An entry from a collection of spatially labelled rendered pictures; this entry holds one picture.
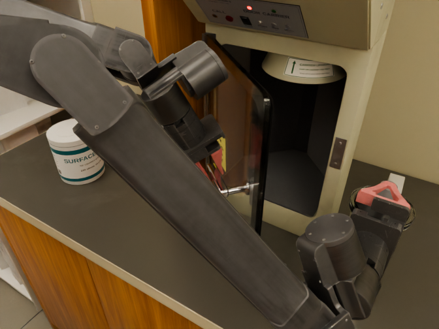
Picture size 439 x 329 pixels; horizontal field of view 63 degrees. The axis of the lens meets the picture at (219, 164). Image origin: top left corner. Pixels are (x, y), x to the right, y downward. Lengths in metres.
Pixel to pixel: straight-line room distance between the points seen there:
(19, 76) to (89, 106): 0.05
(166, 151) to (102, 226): 0.66
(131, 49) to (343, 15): 0.30
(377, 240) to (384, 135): 0.68
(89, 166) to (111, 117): 0.81
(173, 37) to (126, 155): 0.49
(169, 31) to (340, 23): 0.34
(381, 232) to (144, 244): 0.55
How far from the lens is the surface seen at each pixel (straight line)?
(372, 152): 1.22
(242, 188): 0.61
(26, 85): 0.28
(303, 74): 0.71
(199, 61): 0.54
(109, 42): 0.56
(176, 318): 0.92
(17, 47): 0.28
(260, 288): 0.39
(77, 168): 1.06
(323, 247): 0.43
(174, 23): 0.76
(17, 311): 2.11
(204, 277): 0.81
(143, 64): 0.53
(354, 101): 0.68
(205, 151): 0.57
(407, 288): 0.89
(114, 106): 0.27
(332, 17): 0.56
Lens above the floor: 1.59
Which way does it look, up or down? 36 degrees down
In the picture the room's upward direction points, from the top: straight up
